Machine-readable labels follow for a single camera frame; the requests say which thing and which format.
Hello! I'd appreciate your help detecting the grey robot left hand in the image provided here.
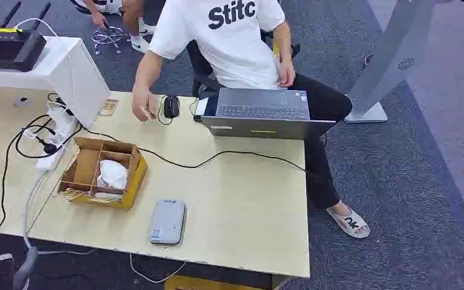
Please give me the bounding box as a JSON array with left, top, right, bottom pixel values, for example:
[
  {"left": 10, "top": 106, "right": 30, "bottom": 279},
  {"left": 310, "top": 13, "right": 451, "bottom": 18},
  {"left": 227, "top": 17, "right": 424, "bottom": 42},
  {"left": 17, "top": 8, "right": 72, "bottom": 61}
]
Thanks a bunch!
[{"left": 0, "top": 246, "right": 40, "bottom": 290}]

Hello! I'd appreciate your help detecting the thin white router cable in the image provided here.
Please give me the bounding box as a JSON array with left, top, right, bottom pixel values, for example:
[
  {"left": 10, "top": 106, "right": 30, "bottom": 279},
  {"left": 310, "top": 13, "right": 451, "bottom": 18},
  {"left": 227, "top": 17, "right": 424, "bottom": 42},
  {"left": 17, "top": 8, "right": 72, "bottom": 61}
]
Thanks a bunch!
[{"left": 13, "top": 18, "right": 79, "bottom": 105}]

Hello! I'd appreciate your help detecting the small white adapter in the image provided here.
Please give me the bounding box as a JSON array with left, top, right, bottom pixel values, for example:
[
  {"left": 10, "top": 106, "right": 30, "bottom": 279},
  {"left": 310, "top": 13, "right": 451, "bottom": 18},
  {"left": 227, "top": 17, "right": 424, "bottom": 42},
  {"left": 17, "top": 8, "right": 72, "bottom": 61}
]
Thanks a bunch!
[{"left": 193, "top": 97, "right": 210, "bottom": 123}]

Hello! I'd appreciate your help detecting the wooden card box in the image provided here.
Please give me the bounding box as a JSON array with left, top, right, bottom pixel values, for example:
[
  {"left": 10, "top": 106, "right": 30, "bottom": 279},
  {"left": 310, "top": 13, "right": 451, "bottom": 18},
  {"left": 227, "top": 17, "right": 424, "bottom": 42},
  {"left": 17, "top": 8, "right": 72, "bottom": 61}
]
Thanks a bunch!
[{"left": 57, "top": 137, "right": 149, "bottom": 211}]

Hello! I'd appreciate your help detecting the black mouse cable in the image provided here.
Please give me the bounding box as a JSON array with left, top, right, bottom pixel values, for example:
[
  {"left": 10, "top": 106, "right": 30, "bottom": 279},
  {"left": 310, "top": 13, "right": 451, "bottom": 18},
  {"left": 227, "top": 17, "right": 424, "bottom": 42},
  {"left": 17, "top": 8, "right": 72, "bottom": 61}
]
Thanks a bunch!
[{"left": 156, "top": 95, "right": 174, "bottom": 126}]

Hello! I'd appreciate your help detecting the grey metal stand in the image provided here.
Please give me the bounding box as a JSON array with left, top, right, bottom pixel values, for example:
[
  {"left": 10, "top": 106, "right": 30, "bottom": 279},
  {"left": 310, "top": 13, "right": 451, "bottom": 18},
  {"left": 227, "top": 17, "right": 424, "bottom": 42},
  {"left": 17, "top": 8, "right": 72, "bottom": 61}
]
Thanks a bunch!
[{"left": 343, "top": 0, "right": 443, "bottom": 124}]

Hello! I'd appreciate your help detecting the black office chair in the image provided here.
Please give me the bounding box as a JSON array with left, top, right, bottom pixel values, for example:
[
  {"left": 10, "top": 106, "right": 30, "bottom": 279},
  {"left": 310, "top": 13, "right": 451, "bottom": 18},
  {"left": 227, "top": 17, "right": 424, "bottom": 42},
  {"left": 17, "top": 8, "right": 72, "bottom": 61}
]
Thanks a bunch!
[{"left": 185, "top": 29, "right": 302, "bottom": 99}]

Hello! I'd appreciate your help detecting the grey laptop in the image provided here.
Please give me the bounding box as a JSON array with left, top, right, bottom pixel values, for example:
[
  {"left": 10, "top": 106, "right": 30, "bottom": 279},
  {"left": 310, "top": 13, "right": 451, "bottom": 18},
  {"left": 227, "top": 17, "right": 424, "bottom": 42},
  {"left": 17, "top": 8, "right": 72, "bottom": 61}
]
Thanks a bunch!
[{"left": 199, "top": 87, "right": 337, "bottom": 141}]

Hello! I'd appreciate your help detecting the person's left hand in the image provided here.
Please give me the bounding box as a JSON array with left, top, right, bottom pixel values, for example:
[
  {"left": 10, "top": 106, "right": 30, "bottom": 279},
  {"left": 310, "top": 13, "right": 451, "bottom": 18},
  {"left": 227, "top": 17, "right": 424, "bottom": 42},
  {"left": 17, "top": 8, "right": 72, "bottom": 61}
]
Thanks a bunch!
[{"left": 277, "top": 60, "right": 297, "bottom": 88}]

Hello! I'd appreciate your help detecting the pale sandal with print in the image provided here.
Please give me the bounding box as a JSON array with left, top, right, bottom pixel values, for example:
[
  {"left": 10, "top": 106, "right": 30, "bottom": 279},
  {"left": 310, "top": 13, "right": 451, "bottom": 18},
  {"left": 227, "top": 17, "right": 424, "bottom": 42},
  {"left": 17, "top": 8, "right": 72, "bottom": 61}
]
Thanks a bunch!
[{"left": 326, "top": 206, "right": 372, "bottom": 240}]

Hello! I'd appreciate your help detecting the looped black cable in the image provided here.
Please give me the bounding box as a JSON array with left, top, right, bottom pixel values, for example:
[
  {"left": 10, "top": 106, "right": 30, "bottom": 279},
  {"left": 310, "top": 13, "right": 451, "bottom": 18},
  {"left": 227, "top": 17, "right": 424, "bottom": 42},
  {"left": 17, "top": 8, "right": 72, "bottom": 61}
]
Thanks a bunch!
[{"left": 0, "top": 114, "right": 85, "bottom": 236}]

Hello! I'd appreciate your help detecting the wooden card with print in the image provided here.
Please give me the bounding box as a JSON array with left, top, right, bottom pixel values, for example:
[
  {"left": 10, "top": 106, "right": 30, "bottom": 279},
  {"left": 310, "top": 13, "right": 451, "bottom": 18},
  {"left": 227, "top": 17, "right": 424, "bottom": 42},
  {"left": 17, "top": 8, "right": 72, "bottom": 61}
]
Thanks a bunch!
[{"left": 98, "top": 99, "right": 120, "bottom": 117}]

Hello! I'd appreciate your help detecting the flat grey device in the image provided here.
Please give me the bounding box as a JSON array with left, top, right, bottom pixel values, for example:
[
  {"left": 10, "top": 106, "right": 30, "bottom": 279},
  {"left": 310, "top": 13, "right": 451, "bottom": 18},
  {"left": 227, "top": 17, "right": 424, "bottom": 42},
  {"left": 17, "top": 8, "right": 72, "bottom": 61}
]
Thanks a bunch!
[{"left": 149, "top": 199, "right": 187, "bottom": 246}]

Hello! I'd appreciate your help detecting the white cabinet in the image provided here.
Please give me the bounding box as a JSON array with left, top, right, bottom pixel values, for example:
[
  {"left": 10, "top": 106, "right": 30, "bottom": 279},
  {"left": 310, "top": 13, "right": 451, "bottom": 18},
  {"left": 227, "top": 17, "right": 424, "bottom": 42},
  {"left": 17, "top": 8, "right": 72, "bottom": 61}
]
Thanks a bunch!
[{"left": 0, "top": 31, "right": 112, "bottom": 129}]

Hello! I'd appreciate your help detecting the yellow crate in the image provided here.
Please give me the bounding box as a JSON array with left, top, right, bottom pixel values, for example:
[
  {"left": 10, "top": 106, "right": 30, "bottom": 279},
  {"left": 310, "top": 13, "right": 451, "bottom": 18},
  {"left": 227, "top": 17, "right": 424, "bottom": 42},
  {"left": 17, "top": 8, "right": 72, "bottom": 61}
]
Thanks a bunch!
[{"left": 163, "top": 275, "right": 266, "bottom": 290}]

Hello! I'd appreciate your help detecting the thick white cable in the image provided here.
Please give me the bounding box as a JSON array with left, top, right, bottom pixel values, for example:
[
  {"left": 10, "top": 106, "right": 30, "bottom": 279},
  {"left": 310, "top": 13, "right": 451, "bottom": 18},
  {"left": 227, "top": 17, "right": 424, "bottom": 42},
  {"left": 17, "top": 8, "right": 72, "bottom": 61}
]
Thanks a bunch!
[{"left": 22, "top": 171, "right": 50, "bottom": 250}]

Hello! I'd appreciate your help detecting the black router with antennas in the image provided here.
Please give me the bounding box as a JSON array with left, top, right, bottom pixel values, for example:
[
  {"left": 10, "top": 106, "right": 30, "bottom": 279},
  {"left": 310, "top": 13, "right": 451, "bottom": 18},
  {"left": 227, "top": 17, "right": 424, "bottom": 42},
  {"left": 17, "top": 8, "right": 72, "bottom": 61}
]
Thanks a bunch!
[{"left": 0, "top": 1, "right": 52, "bottom": 73}]

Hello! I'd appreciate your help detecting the person in white shirt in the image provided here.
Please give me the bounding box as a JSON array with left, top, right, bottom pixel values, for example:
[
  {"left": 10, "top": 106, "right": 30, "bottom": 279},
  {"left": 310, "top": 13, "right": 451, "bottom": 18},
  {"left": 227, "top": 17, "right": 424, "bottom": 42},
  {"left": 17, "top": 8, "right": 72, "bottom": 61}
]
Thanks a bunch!
[{"left": 132, "top": 0, "right": 371, "bottom": 239}]

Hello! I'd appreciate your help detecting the wire stool frame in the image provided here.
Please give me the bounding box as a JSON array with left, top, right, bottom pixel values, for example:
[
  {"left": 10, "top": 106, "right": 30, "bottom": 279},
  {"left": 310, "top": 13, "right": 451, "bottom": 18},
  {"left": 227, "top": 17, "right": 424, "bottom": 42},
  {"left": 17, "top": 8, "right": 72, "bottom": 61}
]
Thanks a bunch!
[{"left": 91, "top": 24, "right": 129, "bottom": 56}]

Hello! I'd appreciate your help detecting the white power strip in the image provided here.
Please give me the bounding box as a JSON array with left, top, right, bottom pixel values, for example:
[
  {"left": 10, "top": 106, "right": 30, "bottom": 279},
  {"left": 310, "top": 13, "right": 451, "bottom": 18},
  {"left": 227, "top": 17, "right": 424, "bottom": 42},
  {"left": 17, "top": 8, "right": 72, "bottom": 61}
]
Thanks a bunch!
[{"left": 34, "top": 101, "right": 79, "bottom": 174}]

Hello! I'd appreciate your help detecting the stack of cards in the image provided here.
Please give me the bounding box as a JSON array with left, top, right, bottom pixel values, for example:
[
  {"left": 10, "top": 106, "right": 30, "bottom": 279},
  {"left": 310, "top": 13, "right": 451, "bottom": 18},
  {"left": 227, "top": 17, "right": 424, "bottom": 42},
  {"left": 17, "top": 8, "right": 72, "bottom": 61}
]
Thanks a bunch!
[{"left": 60, "top": 187, "right": 123, "bottom": 204}]

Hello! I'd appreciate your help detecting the long black power cable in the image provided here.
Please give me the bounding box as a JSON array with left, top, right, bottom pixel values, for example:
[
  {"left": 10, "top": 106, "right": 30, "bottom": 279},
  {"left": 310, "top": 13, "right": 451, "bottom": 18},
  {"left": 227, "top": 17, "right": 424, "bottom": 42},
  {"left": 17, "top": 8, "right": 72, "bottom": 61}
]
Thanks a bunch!
[{"left": 80, "top": 124, "right": 313, "bottom": 175}]

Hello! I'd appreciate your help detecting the black plug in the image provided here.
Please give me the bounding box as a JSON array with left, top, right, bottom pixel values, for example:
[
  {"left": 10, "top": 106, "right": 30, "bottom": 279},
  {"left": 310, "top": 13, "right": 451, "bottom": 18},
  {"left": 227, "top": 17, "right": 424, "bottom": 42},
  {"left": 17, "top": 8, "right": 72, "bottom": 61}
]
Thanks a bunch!
[{"left": 36, "top": 137, "right": 59, "bottom": 156}]

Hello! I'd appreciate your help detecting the crouching person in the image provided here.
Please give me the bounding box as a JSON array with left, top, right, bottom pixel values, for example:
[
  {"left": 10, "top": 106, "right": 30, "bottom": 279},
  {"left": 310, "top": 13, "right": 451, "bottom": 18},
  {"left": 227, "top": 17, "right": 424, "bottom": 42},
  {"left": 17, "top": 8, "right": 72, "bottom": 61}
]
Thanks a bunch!
[{"left": 69, "top": 0, "right": 158, "bottom": 54}]

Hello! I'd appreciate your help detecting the black computer mouse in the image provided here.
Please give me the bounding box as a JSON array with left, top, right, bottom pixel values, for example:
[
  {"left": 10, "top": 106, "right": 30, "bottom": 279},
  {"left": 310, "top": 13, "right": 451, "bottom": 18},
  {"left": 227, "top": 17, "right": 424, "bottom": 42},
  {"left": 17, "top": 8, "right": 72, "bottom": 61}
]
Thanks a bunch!
[{"left": 163, "top": 95, "right": 181, "bottom": 119}]

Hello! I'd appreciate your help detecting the person's right hand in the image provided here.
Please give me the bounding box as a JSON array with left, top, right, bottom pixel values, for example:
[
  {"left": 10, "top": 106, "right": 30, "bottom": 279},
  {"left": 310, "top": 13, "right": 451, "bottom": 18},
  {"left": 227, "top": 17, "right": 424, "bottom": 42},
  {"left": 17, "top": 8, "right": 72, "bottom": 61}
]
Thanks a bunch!
[{"left": 132, "top": 86, "right": 159, "bottom": 123}]

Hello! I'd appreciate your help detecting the white floor cable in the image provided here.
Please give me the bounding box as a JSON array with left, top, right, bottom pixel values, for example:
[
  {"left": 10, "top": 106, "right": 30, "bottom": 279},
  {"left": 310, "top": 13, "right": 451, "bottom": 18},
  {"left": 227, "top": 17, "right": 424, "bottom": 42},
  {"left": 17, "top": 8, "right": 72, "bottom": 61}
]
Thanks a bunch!
[{"left": 129, "top": 253, "right": 187, "bottom": 285}]

